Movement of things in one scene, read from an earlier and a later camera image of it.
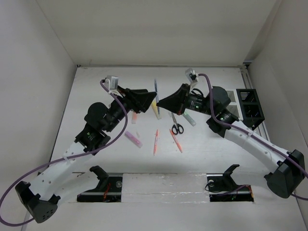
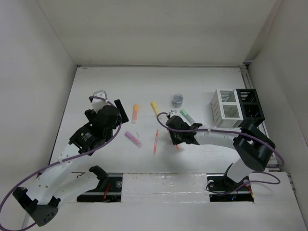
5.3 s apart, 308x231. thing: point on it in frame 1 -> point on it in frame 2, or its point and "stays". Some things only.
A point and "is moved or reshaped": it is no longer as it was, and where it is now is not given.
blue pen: [157, 94] is moved or reshaped
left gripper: [137, 100] -> [122, 117]
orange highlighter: [134, 118] stays
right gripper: [175, 103] -> [174, 141]
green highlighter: [189, 119] stays
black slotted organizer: [251, 111] stays
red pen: [156, 142] stays
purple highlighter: [134, 140] stays
